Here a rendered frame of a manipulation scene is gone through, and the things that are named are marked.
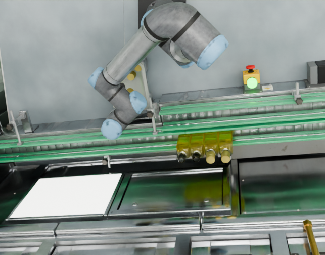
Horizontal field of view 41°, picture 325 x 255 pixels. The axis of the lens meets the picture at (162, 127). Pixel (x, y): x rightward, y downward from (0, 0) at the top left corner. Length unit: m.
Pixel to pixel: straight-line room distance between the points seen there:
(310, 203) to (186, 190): 0.47
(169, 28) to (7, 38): 1.07
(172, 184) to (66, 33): 0.84
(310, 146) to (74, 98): 1.12
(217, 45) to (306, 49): 0.76
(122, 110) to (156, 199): 0.40
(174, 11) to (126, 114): 0.44
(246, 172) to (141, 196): 0.47
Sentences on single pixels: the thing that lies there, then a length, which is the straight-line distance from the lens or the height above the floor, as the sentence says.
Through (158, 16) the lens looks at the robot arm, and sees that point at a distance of 1.30.
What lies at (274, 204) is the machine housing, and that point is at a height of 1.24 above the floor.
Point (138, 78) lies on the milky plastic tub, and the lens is 2.00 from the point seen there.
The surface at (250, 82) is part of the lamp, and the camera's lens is 1.88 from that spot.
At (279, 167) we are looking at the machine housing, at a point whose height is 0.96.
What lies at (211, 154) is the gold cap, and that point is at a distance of 1.69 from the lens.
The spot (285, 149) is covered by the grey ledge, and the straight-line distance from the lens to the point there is 1.99.
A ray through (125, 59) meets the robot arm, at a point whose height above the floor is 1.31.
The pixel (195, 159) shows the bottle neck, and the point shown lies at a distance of 1.72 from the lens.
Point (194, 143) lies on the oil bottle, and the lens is 1.77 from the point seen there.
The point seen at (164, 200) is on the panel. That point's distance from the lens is 1.71.
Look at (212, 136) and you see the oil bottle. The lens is 1.80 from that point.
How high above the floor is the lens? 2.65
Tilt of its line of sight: 65 degrees down
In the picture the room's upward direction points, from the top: 161 degrees counter-clockwise
